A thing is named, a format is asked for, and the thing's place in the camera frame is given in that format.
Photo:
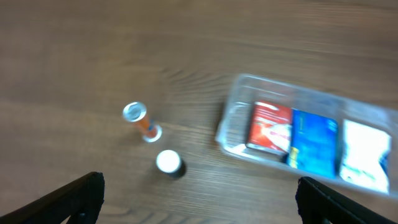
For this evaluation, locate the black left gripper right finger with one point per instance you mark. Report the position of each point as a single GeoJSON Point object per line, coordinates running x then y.
{"type": "Point", "coordinates": [318, 204]}

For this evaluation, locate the dark brown syrup bottle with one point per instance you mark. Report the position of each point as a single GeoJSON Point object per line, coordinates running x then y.
{"type": "Point", "coordinates": [170, 163]}

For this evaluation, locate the red medicine box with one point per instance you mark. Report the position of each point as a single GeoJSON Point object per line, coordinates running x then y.
{"type": "Point", "coordinates": [270, 129]}

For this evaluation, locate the white medicine box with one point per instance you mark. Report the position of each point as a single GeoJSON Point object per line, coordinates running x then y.
{"type": "Point", "coordinates": [365, 157]}

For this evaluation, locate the clear plastic container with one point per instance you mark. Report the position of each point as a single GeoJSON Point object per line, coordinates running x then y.
{"type": "Point", "coordinates": [234, 126]}

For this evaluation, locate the orange tablet tube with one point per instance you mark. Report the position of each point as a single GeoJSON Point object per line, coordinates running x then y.
{"type": "Point", "coordinates": [136, 113]}

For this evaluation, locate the blue lozenge box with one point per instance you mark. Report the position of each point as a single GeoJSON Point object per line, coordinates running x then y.
{"type": "Point", "coordinates": [313, 145]}

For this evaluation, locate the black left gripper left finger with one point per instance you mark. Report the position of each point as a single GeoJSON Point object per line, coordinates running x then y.
{"type": "Point", "coordinates": [79, 201]}

